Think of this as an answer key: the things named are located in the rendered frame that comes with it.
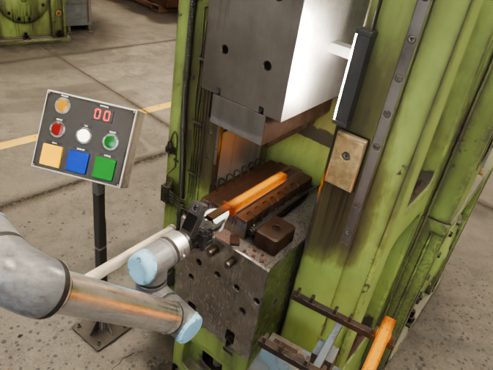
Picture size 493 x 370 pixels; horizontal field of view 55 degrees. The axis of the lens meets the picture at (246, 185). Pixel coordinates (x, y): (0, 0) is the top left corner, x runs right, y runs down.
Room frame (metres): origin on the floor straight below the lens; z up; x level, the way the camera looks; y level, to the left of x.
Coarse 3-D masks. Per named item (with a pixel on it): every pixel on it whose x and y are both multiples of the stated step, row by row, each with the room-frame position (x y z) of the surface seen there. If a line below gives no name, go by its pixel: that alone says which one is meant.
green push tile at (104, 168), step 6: (96, 156) 1.40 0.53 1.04; (96, 162) 1.39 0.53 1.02; (102, 162) 1.39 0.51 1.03; (108, 162) 1.39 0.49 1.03; (114, 162) 1.39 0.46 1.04; (96, 168) 1.38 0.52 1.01; (102, 168) 1.38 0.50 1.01; (108, 168) 1.38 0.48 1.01; (114, 168) 1.38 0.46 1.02; (96, 174) 1.37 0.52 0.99; (102, 174) 1.37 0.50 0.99; (108, 174) 1.37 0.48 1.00; (108, 180) 1.36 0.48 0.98
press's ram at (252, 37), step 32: (224, 0) 1.34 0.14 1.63; (256, 0) 1.29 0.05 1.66; (288, 0) 1.24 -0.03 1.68; (320, 0) 1.28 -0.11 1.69; (352, 0) 1.44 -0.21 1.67; (224, 32) 1.34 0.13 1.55; (256, 32) 1.28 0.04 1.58; (288, 32) 1.23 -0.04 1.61; (320, 32) 1.31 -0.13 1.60; (352, 32) 1.49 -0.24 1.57; (224, 64) 1.33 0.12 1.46; (256, 64) 1.27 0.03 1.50; (288, 64) 1.22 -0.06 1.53; (320, 64) 1.35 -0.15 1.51; (224, 96) 1.32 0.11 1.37; (256, 96) 1.26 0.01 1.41; (288, 96) 1.23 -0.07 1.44; (320, 96) 1.39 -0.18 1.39
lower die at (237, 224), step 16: (240, 176) 1.53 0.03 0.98; (256, 176) 1.53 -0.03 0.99; (304, 176) 1.59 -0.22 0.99; (224, 192) 1.40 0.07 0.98; (240, 192) 1.40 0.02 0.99; (272, 192) 1.44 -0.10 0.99; (288, 192) 1.45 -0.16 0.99; (208, 208) 1.33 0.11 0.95; (240, 208) 1.29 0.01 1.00; (256, 208) 1.32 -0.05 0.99; (272, 208) 1.37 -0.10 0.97; (224, 224) 1.29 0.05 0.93; (240, 224) 1.25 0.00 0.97
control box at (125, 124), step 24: (48, 96) 1.52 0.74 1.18; (72, 96) 1.52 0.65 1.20; (48, 120) 1.47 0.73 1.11; (72, 120) 1.47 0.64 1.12; (96, 120) 1.47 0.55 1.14; (120, 120) 1.47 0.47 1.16; (72, 144) 1.43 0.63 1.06; (96, 144) 1.43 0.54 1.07; (120, 144) 1.43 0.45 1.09; (48, 168) 1.39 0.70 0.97; (120, 168) 1.38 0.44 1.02
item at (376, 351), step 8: (384, 320) 0.97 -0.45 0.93; (392, 320) 0.98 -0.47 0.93; (384, 328) 0.94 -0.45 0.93; (392, 328) 0.94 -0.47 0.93; (376, 336) 0.91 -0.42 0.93; (384, 336) 0.91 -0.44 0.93; (376, 344) 0.88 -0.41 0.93; (384, 344) 0.88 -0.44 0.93; (376, 352) 0.85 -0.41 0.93; (368, 360) 0.82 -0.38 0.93; (376, 360) 0.82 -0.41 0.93; (368, 368) 0.80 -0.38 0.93; (376, 368) 0.80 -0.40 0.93
